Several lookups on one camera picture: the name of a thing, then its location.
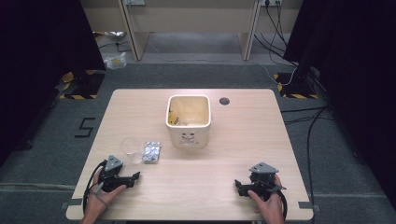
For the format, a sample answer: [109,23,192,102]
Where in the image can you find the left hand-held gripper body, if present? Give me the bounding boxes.
[98,154,136,193]

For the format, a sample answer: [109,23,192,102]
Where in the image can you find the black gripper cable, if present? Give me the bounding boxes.
[82,159,108,216]
[276,189,289,219]

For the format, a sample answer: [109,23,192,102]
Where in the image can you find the black curtain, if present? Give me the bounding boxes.
[0,0,107,167]
[282,0,396,214]

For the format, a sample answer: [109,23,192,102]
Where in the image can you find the grey tape strip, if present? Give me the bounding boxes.
[297,201,320,213]
[60,198,84,210]

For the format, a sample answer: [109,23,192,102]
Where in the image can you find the clear plastic bag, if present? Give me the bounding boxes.
[103,51,128,70]

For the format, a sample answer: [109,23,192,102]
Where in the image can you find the clear plastic cup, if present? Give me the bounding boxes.
[120,136,144,165]

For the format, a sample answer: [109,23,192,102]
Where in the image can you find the thin black floor cable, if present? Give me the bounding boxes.
[98,39,133,53]

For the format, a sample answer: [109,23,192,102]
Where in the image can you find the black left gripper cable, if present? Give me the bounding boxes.
[82,159,108,216]

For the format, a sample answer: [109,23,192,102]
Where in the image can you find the crumpled silver foil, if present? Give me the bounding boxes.
[93,30,127,41]

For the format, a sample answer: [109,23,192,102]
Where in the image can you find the person's right hand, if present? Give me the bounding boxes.
[247,174,286,221]

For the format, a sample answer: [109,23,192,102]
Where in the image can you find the person's left hand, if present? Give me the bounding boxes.
[83,169,128,219]

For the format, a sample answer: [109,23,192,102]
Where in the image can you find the light wooden desk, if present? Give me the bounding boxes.
[79,0,304,62]

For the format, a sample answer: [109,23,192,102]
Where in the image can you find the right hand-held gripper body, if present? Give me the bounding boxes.
[245,161,288,201]

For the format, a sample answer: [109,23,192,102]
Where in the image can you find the black hanging cables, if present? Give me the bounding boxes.
[253,0,300,68]

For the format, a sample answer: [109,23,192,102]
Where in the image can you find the yellow wrapper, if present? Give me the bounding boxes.
[167,111,182,126]

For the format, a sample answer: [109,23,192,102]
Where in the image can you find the silver blister pack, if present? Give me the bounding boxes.
[141,141,163,163]

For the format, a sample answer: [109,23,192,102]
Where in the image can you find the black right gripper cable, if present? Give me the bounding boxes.
[276,189,289,219]

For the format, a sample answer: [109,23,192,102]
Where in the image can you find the white square bin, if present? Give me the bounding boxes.
[165,94,212,149]

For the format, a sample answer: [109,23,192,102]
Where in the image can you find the black yellow striped stand base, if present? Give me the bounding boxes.
[58,70,106,101]
[274,72,320,100]

